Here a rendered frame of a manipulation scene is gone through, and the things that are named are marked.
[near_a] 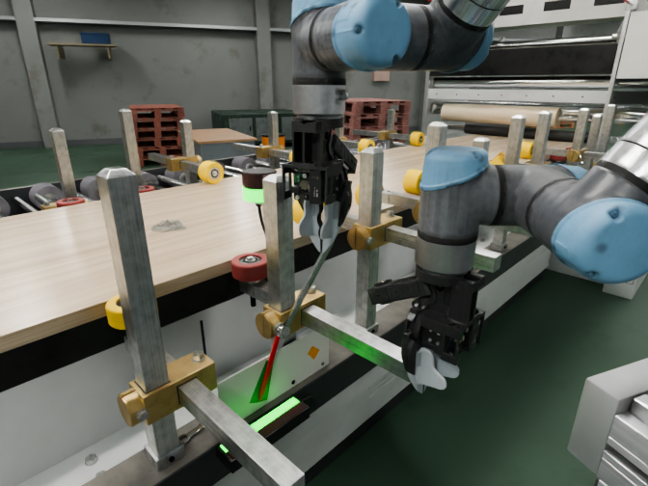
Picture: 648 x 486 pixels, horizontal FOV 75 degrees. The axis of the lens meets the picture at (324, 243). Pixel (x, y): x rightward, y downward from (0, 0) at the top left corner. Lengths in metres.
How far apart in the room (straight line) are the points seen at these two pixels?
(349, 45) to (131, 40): 10.09
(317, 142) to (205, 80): 9.98
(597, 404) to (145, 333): 0.53
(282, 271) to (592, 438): 0.48
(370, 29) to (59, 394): 0.75
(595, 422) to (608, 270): 0.15
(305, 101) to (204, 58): 10.00
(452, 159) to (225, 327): 0.67
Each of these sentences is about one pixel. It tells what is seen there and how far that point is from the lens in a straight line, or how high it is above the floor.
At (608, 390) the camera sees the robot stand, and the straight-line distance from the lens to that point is 0.48.
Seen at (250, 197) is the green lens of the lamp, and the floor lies 1.07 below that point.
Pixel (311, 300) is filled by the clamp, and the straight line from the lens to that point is 0.80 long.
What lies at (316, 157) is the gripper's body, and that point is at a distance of 0.61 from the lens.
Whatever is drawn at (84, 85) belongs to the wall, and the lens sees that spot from 10.57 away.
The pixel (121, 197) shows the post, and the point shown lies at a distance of 0.56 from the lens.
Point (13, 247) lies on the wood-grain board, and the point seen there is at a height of 0.90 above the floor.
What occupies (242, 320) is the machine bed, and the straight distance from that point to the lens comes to 1.02.
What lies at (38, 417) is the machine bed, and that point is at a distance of 0.90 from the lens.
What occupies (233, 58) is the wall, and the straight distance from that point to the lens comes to 10.68.
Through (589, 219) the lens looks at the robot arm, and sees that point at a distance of 0.42.
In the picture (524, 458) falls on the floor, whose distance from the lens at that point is 1.83.
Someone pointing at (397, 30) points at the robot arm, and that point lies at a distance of 0.51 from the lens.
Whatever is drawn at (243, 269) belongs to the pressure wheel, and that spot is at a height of 0.90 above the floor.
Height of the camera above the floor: 1.25
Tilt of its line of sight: 21 degrees down
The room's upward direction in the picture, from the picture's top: straight up
